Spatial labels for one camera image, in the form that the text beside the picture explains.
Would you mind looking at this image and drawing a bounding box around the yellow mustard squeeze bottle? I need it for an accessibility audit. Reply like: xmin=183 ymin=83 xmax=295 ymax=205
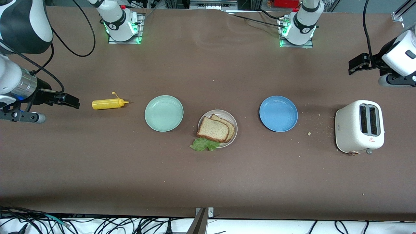
xmin=92 ymin=92 xmax=130 ymax=110

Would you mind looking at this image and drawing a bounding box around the green lettuce leaf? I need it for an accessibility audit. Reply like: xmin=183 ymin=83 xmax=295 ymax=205
xmin=189 ymin=137 xmax=221 ymax=152

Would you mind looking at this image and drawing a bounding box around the brown bread slice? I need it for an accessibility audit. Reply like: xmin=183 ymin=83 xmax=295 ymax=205
xmin=196 ymin=116 xmax=229 ymax=143
xmin=210 ymin=114 xmax=235 ymax=143

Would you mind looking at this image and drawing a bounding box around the blue plate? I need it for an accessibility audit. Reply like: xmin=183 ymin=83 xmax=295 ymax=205
xmin=259 ymin=95 xmax=299 ymax=133

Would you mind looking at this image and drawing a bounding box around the mint green plate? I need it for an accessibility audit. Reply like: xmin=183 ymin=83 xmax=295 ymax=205
xmin=144 ymin=95 xmax=184 ymax=132

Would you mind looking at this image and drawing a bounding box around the beige plate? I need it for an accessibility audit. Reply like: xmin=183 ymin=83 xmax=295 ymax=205
xmin=197 ymin=109 xmax=238 ymax=149

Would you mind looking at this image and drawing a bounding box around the aluminium corner profile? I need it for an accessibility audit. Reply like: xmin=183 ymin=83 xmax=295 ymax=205
xmin=392 ymin=0 xmax=416 ymax=22

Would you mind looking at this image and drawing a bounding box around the white toaster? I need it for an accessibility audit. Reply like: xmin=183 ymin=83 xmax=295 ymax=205
xmin=335 ymin=99 xmax=385 ymax=156

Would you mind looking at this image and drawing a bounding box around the red box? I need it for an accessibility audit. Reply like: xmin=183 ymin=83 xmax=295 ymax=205
xmin=268 ymin=0 xmax=301 ymax=8

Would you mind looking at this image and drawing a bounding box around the grey metal beam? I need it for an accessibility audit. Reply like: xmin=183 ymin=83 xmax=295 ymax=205
xmin=186 ymin=208 xmax=208 ymax=234

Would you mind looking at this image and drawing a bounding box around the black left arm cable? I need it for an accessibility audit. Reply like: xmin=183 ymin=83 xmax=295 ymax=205
xmin=363 ymin=0 xmax=387 ymax=69

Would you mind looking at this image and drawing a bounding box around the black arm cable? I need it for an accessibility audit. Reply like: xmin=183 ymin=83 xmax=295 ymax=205
xmin=0 ymin=0 xmax=96 ymax=95
xmin=363 ymin=0 xmax=387 ymax=69

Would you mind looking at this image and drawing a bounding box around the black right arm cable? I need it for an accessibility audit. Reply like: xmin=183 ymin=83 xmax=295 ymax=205
xmin=0 ymin=0 xmax=96 ymax=95

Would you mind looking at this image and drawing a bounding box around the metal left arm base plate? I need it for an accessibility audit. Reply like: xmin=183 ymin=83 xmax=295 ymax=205
xmin=279 ymin=18 xmax=314 ymax=48

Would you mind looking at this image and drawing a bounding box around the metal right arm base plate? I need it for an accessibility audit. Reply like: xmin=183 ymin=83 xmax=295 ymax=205
xmin=107 ymin=13 xmax=144 ymax=45

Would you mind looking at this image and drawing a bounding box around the black base cable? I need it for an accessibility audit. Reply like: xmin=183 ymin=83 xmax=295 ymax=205
xmin=224 ymin=9 xmax=286 ymax=29

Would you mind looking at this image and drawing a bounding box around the teal cable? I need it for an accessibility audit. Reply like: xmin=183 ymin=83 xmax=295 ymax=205
xmin=45 ymin=214 xmax=70 ymax=227

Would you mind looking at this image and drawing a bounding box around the black cable tangle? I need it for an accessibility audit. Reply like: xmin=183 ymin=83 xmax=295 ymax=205
xmin=0 ymin=205 xmax=195 ymax=234

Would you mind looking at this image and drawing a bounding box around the aluminium frame crossbar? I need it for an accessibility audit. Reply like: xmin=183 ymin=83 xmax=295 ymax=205
xmin=189 ymin=0 xmax=238 ymax=10

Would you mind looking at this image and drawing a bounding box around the looped black floor cable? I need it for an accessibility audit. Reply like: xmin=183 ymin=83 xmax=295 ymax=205
xmin=335 ymin=220 xmax=350 ymax=234

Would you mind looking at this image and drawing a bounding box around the silver table edge bracket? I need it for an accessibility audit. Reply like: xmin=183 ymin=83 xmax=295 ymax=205
xmin=195 ymin=207 xmax=214 ymax=219

